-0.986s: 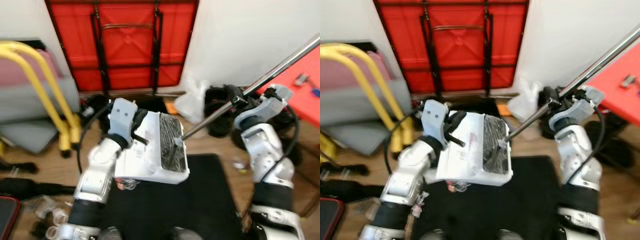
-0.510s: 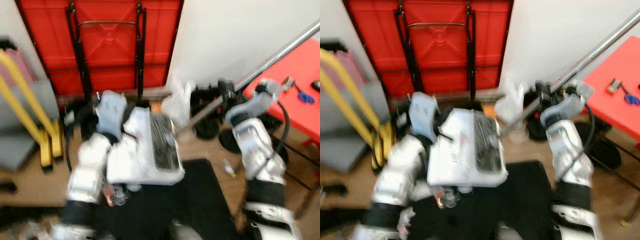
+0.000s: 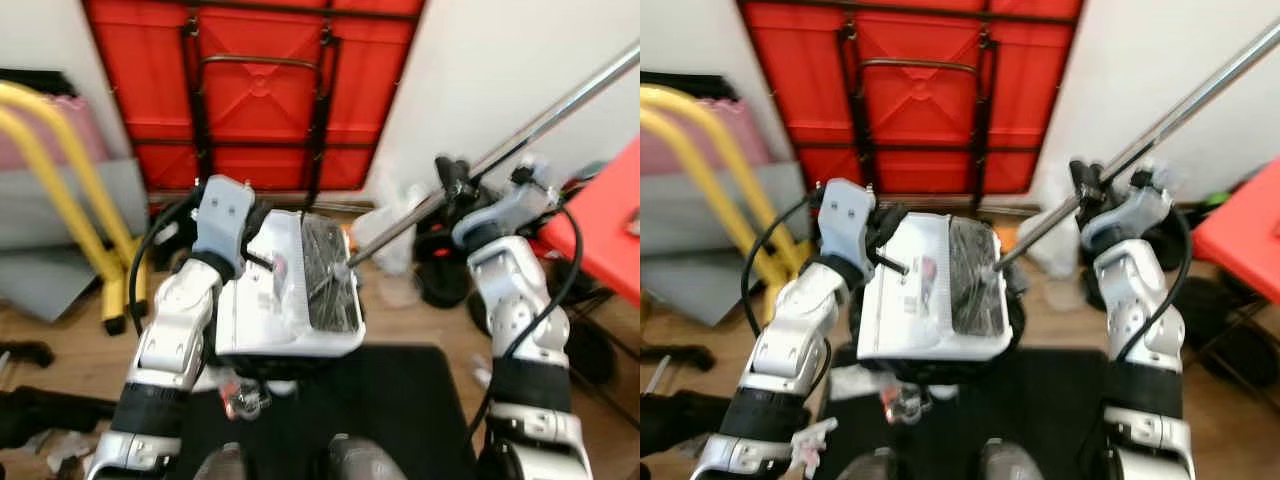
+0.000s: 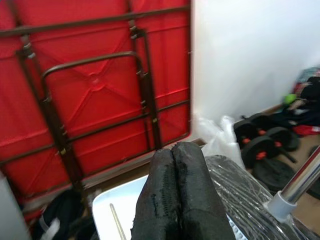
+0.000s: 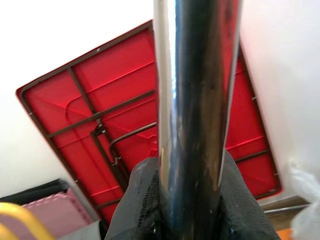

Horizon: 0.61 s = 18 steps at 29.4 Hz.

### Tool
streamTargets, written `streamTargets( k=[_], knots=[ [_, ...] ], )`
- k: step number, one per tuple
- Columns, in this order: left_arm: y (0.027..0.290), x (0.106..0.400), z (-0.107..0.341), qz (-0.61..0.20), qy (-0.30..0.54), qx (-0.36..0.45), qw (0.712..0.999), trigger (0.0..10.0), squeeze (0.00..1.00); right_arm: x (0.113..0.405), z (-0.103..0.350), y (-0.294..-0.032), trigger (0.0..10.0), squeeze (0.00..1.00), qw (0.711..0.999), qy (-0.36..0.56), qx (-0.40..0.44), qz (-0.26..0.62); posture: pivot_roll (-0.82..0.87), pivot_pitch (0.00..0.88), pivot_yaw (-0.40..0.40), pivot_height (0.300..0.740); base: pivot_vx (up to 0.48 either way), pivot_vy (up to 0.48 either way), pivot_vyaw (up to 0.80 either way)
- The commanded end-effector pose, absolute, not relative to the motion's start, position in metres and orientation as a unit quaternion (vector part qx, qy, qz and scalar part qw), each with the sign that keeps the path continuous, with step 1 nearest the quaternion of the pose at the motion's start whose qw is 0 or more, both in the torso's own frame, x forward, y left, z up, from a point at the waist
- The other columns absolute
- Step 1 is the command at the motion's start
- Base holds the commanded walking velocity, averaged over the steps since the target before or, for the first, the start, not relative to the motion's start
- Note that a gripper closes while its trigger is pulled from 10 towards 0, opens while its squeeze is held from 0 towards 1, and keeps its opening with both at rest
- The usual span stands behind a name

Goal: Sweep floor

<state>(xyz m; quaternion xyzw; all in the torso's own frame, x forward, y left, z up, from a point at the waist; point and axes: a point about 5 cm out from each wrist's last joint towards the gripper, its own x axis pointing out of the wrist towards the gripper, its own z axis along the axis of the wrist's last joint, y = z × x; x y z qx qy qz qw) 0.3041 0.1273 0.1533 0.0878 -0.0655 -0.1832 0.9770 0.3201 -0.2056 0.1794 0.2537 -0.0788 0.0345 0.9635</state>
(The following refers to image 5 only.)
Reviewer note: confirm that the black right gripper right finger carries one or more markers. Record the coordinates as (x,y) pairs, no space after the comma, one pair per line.
(240,210)

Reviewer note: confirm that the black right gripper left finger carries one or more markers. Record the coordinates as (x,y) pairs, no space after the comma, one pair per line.
(140,205)

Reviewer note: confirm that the silver broom with white grip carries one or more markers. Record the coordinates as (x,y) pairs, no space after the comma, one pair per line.
(195,100)

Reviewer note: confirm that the clear plastic bag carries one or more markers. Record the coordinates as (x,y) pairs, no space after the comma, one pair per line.
(307,190)

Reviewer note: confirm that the pink foam mat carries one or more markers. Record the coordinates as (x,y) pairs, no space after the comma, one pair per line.
(60,212)

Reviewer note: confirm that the black foam mat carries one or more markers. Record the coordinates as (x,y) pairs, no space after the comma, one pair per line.
(37,192)

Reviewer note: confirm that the red folding table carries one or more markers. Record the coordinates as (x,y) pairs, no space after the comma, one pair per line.
(100,95)

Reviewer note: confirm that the yellow metal frame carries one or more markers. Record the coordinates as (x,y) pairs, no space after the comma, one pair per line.
(12,207)

